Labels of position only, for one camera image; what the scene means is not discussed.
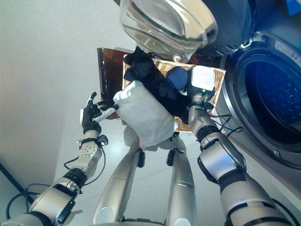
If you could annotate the person's beige trouser leg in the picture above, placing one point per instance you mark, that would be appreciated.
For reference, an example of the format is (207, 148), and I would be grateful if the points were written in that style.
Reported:
(117, 188)

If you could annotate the grey washing machine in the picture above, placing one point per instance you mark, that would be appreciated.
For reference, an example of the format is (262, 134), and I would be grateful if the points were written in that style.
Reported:
(270, 40)

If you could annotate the black skirting strip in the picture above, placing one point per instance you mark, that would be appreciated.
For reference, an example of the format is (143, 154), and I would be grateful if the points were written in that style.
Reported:
(16, 182)

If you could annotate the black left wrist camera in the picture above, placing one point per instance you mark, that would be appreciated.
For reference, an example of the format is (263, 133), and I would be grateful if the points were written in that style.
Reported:
(103, 140)

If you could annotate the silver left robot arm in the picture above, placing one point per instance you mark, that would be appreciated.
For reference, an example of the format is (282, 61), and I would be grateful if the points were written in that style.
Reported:
(88, 153)

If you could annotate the blue garment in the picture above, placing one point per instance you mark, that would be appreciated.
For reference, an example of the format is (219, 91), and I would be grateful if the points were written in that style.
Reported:
(176, 76)

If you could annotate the round washing machine door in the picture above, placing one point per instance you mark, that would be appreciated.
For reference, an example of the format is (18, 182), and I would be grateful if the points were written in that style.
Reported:
(164, 28)

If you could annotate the wicker laundry basket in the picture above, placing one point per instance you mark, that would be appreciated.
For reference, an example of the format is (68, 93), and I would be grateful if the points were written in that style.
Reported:
(218, 77)

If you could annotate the white garment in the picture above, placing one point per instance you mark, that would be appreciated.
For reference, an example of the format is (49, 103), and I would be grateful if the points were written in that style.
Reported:
(143, 113)

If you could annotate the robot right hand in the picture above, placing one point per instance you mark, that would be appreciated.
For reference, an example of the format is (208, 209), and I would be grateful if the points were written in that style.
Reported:
(202, 78)

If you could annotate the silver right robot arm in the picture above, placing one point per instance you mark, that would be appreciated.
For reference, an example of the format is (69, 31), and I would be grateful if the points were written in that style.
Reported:
(218, 160)

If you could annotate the blue washer control panel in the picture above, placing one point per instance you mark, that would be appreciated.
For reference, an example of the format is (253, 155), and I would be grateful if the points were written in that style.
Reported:
(294, 7)

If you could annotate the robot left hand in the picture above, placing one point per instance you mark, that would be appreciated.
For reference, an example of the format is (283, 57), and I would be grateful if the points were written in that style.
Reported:
(88, 117)

